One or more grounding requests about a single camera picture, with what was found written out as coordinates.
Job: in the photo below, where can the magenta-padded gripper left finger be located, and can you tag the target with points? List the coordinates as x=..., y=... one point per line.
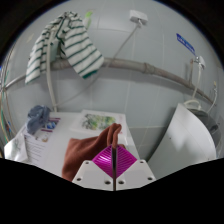
x=88, y=174

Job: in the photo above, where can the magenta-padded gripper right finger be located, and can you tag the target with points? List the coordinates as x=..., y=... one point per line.
x=138, y=174

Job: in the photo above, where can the brown towel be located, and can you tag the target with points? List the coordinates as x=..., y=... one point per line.
x=83, y=150

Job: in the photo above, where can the white washing machine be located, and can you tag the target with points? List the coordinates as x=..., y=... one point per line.
x=183, y=140

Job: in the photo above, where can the colourful brochure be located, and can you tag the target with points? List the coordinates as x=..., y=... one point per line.
x=50, y=128

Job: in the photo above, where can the crumpled blue cloth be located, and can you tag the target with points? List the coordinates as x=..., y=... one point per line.
x=38, y=118

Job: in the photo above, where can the white upright pipe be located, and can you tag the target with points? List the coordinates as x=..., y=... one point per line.
x=50, y=86

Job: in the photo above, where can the green striped white shirt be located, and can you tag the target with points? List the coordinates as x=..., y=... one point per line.
x=78, y=50

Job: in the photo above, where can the grey wall pipe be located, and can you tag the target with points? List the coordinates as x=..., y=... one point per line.
x=133, y=66

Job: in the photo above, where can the metal wall faucet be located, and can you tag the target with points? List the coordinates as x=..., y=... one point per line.
x=199, y=63

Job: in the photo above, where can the blue wall sign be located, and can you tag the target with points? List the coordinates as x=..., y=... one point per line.
x=185, y=43

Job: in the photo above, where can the white wall socket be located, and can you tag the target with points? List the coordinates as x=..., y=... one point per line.
x=138, y=16

